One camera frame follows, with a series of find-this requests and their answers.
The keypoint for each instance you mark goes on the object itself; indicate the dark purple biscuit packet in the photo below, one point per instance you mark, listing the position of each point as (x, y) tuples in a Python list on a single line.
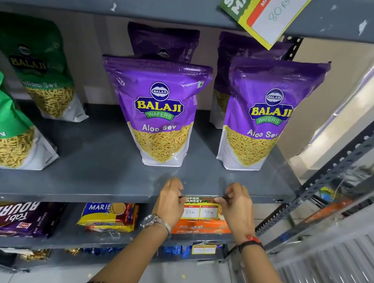
[(14, 217)]

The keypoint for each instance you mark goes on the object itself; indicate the orange biscuit packet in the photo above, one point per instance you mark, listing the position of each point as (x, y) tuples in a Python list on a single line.
[(197, 226)]

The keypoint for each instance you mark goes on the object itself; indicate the gold snack packet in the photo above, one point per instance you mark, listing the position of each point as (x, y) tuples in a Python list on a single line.
[(36, 254)]

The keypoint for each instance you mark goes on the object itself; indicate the person's right thumb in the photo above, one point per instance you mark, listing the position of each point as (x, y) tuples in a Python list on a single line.
[(226, 207)]

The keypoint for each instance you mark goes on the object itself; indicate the purple snack pouch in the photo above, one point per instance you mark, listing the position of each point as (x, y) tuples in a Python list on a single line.
[(163, 42), (223, 69), (163, 113), (264, 119)]

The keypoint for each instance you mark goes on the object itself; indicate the small shelf price label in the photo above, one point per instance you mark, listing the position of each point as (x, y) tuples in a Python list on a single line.
[(201, 208)]

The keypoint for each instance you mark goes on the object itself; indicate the yellow biscuit packet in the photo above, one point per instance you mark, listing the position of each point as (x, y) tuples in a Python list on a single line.
[(106, 217)]

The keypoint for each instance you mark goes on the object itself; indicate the grey metal shelf rack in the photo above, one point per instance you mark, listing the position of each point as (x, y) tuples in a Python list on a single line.
[(103, 172)]

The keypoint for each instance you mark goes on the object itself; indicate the silver wristwatch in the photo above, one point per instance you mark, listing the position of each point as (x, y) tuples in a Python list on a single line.
[(152, 221)]

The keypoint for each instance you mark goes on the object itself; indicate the blue biscuit packet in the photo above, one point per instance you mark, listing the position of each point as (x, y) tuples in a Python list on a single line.
[(177, 250), (102, 251)]

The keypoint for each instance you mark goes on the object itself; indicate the red black wristband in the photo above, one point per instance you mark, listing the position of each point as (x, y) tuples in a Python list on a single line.
[(252, 240)]

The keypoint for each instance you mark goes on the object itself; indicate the large green yellow price label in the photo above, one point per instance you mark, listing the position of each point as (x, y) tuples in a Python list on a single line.
[(264, 15)]

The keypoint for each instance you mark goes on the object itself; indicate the green snack pouch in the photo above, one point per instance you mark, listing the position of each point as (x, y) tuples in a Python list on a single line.
[(34, 61), (7, 135)]

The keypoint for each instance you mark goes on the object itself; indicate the person's left hand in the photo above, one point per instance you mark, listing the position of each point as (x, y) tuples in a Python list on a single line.
[(167, 205)]

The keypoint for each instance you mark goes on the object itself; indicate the person's left forearm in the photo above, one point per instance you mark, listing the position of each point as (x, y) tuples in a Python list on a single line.
[(135, 259)]

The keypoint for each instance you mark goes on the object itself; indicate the person's right forearm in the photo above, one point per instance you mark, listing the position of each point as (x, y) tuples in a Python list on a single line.
[(263, 270)]

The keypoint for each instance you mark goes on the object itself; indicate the person's left thumb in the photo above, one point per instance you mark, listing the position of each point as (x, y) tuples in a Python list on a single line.
[(181, 202)]

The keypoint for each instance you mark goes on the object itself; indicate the grey slotted angle rack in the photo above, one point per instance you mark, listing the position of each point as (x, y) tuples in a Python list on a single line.
[(330, 173)]

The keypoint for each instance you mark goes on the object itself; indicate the corrugated metal shutter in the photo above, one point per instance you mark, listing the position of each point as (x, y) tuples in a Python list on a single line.
[(334, 265)]

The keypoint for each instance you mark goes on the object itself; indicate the person's right hand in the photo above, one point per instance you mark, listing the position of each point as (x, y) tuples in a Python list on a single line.
[(239, 212)]

